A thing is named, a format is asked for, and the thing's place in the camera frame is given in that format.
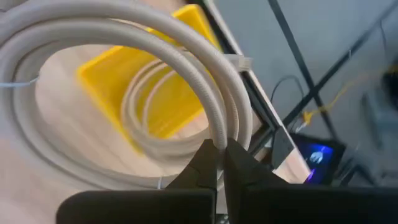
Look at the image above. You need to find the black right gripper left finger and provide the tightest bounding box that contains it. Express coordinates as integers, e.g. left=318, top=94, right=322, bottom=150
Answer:
left=55, top=139, right=218, bottom=224

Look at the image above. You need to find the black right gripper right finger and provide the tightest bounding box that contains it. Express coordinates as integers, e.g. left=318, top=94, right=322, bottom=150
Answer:
left=223, top=138, right=398, bottom=224

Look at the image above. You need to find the white cable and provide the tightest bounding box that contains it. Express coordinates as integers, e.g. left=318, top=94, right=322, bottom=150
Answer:
left=120, top=57, right=240, bottom=161
left=0, top=0, right=253, bottom=191

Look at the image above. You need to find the black tablet blue screen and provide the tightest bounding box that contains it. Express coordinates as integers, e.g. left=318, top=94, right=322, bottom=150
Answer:
left=290, top=133, right=346, bottom=186

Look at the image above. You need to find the yellow plastic basket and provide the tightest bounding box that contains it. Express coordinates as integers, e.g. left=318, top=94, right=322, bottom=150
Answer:
left=76, top=3, right=223, bottom=155

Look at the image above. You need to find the yellow floor cable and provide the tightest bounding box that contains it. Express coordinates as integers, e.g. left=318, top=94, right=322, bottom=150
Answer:
left=303, top=67, right=398, bottom=125

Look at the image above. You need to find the black table frame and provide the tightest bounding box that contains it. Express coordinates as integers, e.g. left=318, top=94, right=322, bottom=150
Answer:
left=186, top=0, right=398, bottom=187

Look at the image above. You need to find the white plastic bracket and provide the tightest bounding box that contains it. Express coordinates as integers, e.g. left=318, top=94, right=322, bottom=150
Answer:
left=223, top=54, right=252, bottom=72

